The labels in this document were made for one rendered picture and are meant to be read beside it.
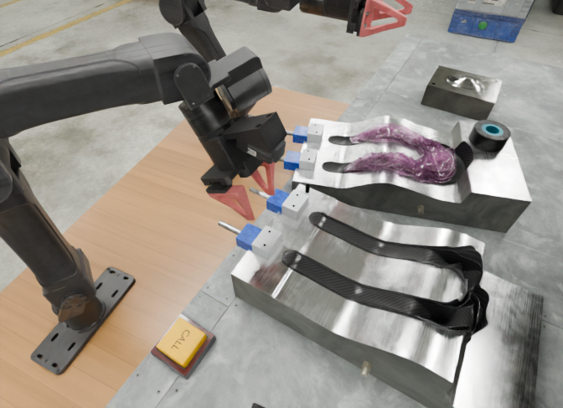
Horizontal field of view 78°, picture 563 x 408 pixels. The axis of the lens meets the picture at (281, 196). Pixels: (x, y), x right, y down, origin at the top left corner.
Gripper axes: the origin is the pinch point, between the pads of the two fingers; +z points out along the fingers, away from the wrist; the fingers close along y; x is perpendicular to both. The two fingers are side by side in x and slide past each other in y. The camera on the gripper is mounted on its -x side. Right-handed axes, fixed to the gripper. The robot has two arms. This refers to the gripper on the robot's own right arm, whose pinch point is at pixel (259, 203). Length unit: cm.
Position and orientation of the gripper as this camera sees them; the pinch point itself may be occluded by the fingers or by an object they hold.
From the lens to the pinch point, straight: 57.6
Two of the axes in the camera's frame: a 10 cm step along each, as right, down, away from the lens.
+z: 4.2, 7.7, 4.8
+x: -7.5, 0.0, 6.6
